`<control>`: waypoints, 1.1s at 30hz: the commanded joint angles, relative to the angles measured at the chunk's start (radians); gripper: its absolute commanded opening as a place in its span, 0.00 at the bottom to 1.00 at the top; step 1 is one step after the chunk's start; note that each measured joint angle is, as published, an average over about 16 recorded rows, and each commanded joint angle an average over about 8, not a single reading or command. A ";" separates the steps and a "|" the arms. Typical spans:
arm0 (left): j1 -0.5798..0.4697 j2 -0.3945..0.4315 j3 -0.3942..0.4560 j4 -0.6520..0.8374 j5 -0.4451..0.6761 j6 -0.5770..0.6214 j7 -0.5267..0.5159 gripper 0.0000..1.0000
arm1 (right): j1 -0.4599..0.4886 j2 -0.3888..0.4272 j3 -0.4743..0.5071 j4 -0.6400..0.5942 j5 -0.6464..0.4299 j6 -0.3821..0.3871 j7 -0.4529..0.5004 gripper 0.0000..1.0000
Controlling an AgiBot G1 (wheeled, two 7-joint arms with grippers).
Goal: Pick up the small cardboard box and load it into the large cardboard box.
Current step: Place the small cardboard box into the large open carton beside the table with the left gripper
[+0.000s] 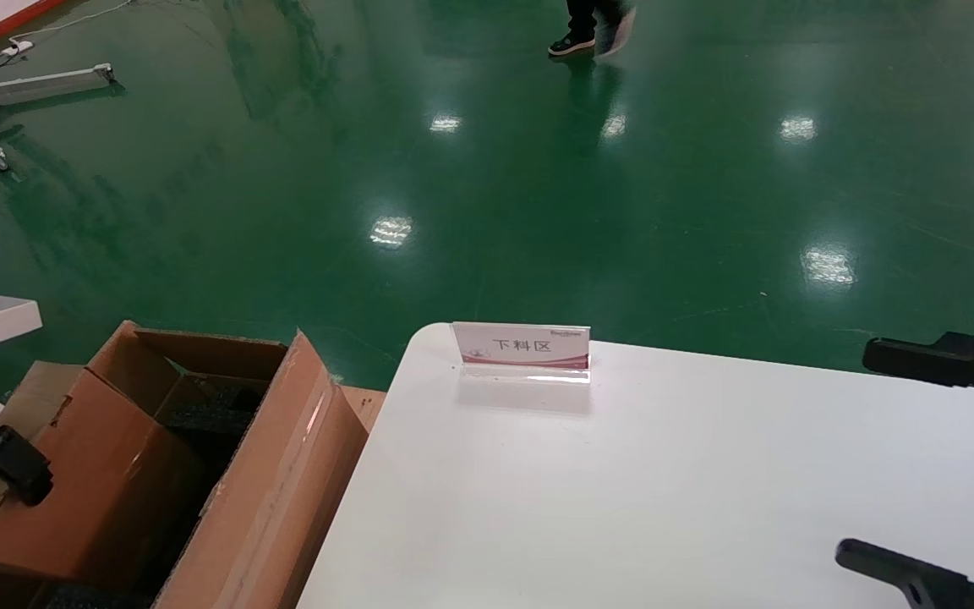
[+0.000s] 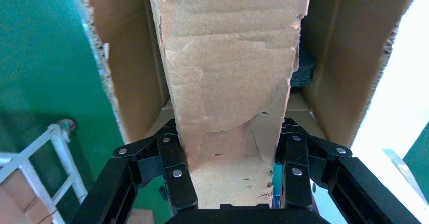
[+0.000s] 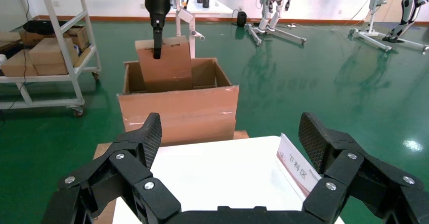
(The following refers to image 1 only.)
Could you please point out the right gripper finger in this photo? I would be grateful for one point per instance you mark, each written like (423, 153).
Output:
(918, 579)
(960, 364)

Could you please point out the acrylic sign with red print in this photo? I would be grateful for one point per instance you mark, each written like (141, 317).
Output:
(521, 347)

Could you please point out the white power strip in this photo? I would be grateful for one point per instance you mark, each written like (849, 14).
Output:
(18, 46)

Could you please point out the person in blue coat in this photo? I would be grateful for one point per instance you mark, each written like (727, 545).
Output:
(576, 42)

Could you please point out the white humanoid support stand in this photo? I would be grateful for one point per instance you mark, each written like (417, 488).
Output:
(47, 82)

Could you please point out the large cardboard box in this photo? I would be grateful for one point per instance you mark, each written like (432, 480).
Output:
(284, 474)

